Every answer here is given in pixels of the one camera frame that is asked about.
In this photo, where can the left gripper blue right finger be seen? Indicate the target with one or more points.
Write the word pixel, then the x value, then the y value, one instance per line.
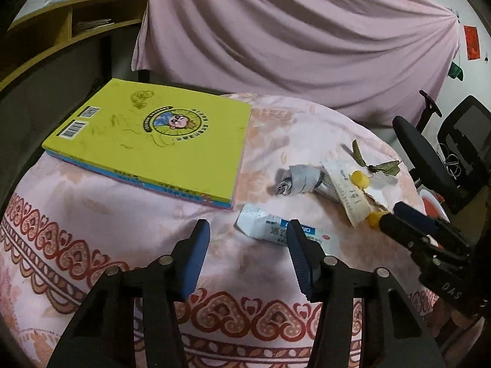
pixel 393 333

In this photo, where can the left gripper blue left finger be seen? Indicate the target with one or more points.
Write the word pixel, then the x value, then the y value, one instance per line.
pixel 101 332

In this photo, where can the yellow cap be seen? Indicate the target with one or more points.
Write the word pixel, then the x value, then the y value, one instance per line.
pixel 373 219
pixel 360 179

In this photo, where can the white paper scrap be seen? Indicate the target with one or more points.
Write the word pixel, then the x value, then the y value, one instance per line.
pixel 380 180

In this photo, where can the white sugar packet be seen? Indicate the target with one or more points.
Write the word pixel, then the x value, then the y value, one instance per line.
pixel 336 184

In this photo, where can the silver foil wrapper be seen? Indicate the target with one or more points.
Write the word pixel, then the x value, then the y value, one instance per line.
pixel 299 179

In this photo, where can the blue white wrapper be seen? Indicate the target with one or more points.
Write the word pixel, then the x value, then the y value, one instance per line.
pixel 257 224

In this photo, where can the person right hand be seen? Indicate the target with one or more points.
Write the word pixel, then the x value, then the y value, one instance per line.
pixel 455 332

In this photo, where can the red plastic basin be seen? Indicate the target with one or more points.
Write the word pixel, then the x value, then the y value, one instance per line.
pixel 432 206

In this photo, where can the black office chair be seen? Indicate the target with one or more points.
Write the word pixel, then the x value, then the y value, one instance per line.
pixel 458 166

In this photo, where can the floral pink quilt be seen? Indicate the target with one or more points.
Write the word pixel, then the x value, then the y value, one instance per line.
pixel 64 225

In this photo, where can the green hanging bag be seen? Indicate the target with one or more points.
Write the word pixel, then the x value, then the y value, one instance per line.
pixel 456 72

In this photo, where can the yellow book stack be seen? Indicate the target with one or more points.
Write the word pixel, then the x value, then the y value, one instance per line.
pixel 182 143

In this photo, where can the red paper poster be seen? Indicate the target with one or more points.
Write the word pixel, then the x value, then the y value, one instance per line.
pixel 472 42

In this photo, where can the pink hanging sheet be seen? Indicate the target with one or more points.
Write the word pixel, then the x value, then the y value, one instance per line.
pixel 368 59

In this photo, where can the wooden shelf unit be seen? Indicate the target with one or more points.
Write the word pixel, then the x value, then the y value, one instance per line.
pixel 33 39

